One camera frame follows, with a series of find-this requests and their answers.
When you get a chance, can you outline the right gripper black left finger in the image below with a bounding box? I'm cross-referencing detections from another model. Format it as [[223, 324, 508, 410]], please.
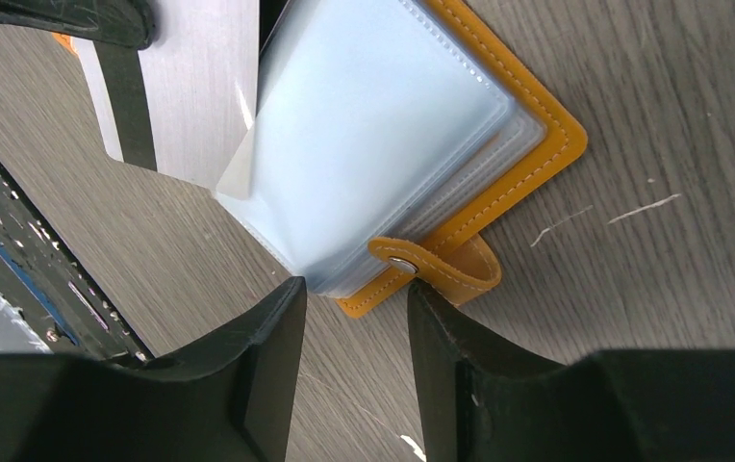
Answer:
[[0, 277, 307, 461]]

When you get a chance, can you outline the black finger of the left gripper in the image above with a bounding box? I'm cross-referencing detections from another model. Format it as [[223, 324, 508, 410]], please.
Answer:
[[0, 0, 156, 50]]

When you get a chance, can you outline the silver striped credit card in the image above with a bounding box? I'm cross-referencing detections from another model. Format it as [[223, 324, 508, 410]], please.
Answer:
[[72, 1, 260, 199]]

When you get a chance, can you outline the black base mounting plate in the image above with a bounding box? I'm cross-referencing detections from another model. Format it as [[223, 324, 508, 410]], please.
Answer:
[[0, 162, 154, 367]]

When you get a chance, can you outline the orange leather card holder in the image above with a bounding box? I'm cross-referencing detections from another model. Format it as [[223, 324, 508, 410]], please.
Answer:
[[215, 1, 588, 318]]

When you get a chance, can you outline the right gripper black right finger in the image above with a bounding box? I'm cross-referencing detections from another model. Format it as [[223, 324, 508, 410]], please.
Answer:
[[407, 281, 735, 461]]

